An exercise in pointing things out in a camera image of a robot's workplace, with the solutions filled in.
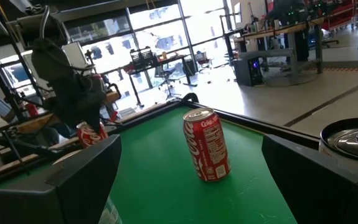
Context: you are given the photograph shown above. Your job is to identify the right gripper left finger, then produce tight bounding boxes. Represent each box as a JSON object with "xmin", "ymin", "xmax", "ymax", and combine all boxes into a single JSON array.
[{"xmin": 0, "ymin": 134, "xmax": 123, "ymax": 224}]

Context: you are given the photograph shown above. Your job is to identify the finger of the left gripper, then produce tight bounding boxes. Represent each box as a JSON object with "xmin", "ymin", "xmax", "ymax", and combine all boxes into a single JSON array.
[{"xmin": 72, "ymin": 105, "xmax": 105, "ymax": 134}]

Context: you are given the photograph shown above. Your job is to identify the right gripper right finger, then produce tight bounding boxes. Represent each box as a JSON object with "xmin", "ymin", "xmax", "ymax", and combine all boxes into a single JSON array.
[{"xmin": 261, "ymin": 133, "xmax": 358, "ymax": 224}]

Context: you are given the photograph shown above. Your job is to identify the red Coca-Cola can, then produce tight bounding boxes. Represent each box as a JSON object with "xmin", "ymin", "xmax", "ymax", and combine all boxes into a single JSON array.
[
  {"xmin": 75, "ymin": 120, "xmax": 110, "ymax": 149},
  {"xmin": 182, "ymin": 107, "xmax": 232, "ymax": 183}
]

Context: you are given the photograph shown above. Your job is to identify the white can black top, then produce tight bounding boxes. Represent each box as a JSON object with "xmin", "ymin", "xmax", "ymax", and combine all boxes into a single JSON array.
[{"xmin": 318, "ymin": 117, "xmax": 358, "ymax": 184}]

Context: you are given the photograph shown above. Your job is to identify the white board panel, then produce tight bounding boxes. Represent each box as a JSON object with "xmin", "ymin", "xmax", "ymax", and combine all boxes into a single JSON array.
[{"xmin": 62, "ymin": 42, "xmax": 89, "ymax": 71}]

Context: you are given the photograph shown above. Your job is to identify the red canister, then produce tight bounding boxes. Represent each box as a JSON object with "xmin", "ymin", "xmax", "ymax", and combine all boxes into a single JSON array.
[{"xmin": 26, "ymin": 102, "xmax": 39, "ymax": 118}]

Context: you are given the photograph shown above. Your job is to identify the black plastic crate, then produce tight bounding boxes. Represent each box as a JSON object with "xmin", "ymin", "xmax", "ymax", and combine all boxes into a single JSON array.
[{"xmin": 130, "ymin": 46, "xmax": 158, "ymax": 70}]

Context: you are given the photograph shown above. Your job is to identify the black office chair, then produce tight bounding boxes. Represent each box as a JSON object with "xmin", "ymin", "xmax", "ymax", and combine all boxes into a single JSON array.
[{"xmin": 153, "ymin": 63, "xmax": 182, "ymax": 100}]

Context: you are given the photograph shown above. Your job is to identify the green table mat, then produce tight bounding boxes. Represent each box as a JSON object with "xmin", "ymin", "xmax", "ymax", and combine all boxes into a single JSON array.
[{"xmin": 0, "ymin": 105, "xmax": 298, "ymax": 224}]

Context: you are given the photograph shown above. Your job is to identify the black desk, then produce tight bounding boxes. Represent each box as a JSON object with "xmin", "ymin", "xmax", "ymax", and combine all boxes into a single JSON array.
[{"xmin": 125, "ymin": 52, "xmax": 200, "ymax": 108}]

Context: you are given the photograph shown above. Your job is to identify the black computer tower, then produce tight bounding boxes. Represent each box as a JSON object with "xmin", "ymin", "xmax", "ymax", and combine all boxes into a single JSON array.
[{"xmin": 233, "ymin": 57, "xmax": 264, "ymax": 87}]

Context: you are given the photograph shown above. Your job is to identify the wooden workbench black legs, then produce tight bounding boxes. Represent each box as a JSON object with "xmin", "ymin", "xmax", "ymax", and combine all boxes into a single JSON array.
[{"xmin": 220, "ymin": 14, "xmax": 326, "ymax": 86}]

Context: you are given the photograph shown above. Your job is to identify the red storage shelving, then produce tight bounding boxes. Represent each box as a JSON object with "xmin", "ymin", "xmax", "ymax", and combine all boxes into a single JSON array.
[{"xmin": 321, "ymin": 0, "xmax": 358, "ymax": 32}]

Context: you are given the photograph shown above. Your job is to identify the black rig frame post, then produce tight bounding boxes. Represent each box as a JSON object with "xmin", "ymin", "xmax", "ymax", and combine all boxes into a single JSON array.
[{"xmin": 0, "ymin": 30, "xmax": 42, "ymax": 131}]

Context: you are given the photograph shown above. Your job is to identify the black table frame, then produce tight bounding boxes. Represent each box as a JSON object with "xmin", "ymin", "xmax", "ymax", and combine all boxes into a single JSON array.
[{"xmin": 0, "ymin": 98, "xmax": 321, "ymax": 189}]

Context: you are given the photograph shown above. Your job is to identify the black frame clamp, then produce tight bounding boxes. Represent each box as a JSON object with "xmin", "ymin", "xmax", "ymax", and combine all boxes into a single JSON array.
[{"xmin": 180, "ymin": 92, "xmax": 200, "ymax": 105}]

